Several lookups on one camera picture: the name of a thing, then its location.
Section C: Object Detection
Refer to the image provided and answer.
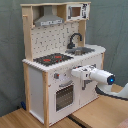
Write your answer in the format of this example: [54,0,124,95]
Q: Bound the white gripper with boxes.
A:
[71,65,95,80]

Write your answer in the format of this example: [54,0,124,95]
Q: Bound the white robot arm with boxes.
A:
[71,65,128,100]

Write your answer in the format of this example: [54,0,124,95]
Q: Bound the wooden toy kitchen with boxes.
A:
[22,2,105,127]

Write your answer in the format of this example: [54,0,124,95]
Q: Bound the grey toy sink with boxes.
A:
[66,47,94,56]

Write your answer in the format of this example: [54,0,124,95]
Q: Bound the left red stove knob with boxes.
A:
[54,73,60,79]

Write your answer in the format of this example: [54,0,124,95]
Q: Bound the toy oven door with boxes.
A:
[56,85,74,111]

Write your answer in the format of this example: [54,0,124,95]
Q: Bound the black toy faucet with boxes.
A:
[66,32,83,50]

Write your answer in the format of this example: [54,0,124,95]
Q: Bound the black stovetop red burners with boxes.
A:
[34,53,70,66]

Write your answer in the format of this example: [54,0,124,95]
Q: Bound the toy microwave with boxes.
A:
[67,3,90,21]

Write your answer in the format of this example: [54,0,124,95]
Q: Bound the grey range hood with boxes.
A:
[34,5,64,27]

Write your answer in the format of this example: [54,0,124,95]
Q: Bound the grey cabinet door handle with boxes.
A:
[82,80,86,90]

